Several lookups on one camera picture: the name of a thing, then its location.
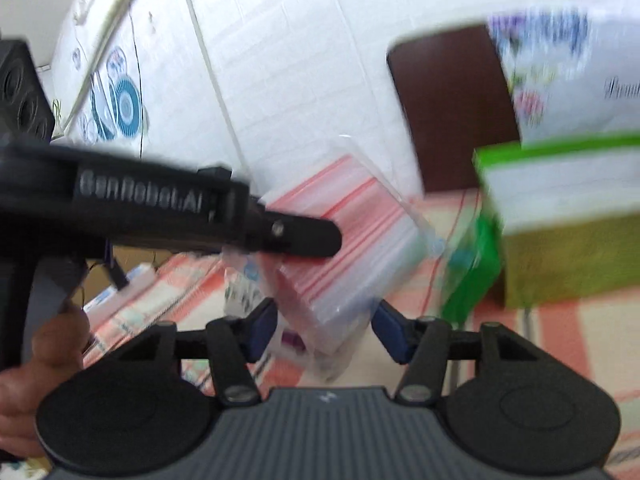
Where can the floral white pillow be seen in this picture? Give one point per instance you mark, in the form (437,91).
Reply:
(575,75)

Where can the green cardboard box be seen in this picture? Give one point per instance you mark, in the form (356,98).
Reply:
(550,240)

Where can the clear red-striped zip bags pack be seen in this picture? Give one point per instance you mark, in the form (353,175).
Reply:
(350,240)

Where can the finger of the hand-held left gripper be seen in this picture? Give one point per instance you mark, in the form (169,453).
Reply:
(300,235)

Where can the blue plate wall sticker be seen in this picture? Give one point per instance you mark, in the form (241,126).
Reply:
(125,105)

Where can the white blue flat box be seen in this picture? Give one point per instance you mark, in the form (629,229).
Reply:
(117,292)

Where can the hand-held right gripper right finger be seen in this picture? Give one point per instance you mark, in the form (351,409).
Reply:
(390,332)

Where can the dark brown chair back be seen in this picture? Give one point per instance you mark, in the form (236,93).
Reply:
(450,110)

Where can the person's left hand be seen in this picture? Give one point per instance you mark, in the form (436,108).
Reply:
(55,340)

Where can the white wall pipe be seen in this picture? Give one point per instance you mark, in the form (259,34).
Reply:
(215,80)

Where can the red plaid blanket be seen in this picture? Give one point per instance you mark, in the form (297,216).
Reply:
(565,330)

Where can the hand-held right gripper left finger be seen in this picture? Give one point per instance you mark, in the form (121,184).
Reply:
(262,330)

